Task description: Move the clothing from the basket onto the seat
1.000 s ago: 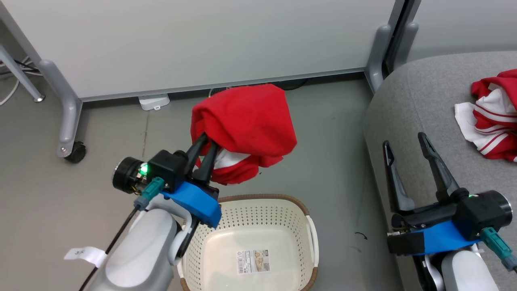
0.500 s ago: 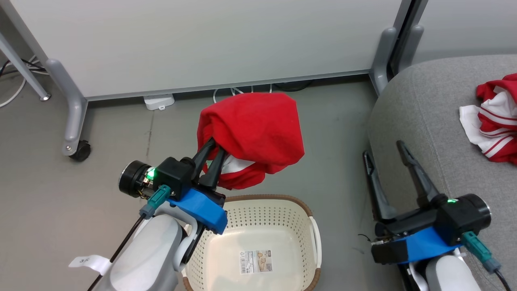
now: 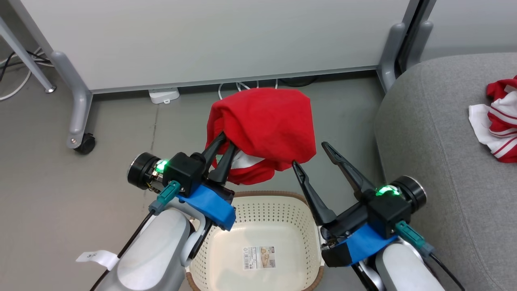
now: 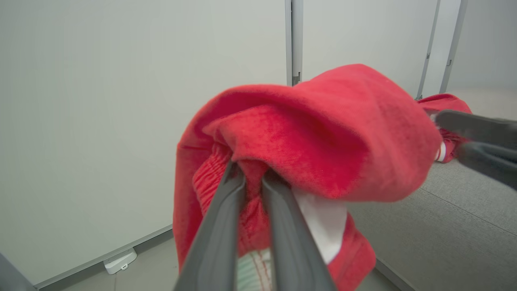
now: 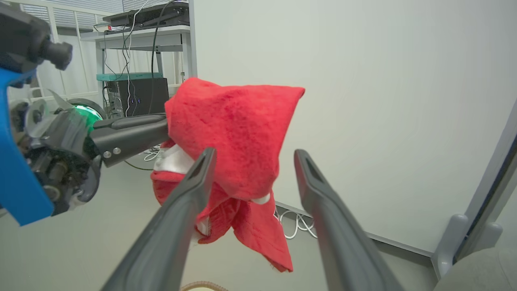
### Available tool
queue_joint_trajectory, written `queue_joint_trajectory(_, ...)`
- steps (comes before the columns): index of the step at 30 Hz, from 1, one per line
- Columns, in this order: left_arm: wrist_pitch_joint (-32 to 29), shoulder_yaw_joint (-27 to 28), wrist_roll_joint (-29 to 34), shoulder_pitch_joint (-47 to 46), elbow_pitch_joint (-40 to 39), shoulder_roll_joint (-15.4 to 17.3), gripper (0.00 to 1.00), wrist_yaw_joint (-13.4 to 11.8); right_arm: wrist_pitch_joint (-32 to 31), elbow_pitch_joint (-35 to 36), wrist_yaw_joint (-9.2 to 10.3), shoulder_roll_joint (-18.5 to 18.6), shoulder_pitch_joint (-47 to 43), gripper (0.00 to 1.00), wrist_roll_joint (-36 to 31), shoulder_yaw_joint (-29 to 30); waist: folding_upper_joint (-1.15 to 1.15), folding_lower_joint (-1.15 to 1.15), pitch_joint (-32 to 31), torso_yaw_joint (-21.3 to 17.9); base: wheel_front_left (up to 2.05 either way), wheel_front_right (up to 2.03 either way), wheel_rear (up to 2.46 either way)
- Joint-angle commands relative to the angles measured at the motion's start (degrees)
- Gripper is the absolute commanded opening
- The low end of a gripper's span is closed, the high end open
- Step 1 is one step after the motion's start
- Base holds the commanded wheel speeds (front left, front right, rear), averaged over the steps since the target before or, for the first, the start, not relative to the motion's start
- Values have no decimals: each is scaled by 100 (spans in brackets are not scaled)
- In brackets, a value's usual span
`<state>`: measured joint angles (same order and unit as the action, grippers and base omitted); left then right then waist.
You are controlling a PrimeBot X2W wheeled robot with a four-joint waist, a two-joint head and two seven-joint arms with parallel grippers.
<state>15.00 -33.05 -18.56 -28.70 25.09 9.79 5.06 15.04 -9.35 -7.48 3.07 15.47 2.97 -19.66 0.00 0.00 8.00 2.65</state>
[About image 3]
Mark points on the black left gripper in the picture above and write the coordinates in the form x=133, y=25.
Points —
x=185, y=171

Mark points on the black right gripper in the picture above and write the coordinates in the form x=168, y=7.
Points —
x=387, y=214

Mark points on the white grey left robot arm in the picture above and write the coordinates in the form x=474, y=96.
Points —
x=157, y=250

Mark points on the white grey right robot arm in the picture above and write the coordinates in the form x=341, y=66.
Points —
x=404, y=270

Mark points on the grey fabric sofa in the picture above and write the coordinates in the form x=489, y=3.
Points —
x=436, y=161

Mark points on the red and white striped garment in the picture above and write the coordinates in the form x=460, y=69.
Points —
x=501, y=121

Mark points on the cream perforated laundry basket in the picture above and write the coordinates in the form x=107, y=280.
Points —
x=258, y=226

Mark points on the white power adapter box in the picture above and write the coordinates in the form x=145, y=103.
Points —
x=163, y=95

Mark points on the white basket sticker label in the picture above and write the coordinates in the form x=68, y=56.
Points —
x=259, y=258

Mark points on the black caster wheel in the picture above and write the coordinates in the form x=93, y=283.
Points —
x=87, y=144

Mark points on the grey partition foot with caster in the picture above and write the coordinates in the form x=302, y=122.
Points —
x=78, y=105

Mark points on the grey slanted table leg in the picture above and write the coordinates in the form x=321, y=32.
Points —
x=28, y=60

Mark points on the pale grey partition panel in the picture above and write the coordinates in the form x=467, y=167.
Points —
x=472, y=24

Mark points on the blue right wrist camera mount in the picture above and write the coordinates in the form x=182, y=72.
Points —
x=363, y=244

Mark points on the white partition panel grey frame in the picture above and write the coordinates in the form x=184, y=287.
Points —
x=202, y=40

